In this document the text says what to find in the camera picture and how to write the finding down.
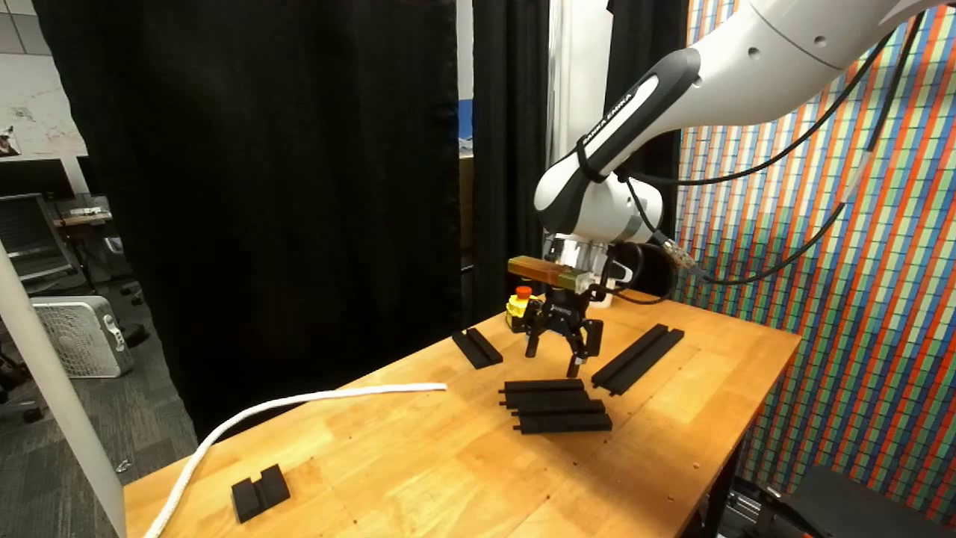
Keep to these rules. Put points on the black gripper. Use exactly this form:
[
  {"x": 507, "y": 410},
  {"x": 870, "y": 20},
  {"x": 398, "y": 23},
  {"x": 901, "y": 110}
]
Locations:
[{"x": 567, "y": 315}]

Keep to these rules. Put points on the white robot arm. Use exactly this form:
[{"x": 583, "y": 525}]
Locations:
[{"x": 795, "y": 62}]

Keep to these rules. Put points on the black curtain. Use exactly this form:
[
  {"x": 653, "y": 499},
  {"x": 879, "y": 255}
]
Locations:
[
  {"x": 510, "y": 152},
  {"x": 258, "y": 182},
  {"x": 638, "y": 41}
]

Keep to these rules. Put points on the multicolour patterned backdrop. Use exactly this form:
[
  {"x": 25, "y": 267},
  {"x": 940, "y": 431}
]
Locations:
[{"x": 877, "y": 398}]

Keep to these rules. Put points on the small black slotted block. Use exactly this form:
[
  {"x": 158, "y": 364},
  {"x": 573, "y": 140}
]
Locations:
[{"x": 262, "y": 494}]

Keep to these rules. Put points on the black case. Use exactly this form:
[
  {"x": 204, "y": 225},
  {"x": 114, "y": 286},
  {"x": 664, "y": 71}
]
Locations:
[{"x": 869, "y": 509}]

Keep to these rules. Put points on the grey perforated box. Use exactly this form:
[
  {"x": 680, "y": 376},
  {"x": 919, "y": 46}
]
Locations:
[{"x": 80, "y": 340}]

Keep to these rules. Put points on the white metal pole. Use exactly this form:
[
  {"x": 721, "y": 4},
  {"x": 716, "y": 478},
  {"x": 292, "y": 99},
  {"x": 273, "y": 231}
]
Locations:
[{"x": 60, "y": 409}]

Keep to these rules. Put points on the dark monitor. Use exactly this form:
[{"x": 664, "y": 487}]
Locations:
[{"x": 31, "y": 241}]

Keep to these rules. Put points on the white vertical post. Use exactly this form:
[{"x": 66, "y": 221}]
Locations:
[{"x": 577, "y": 79}]

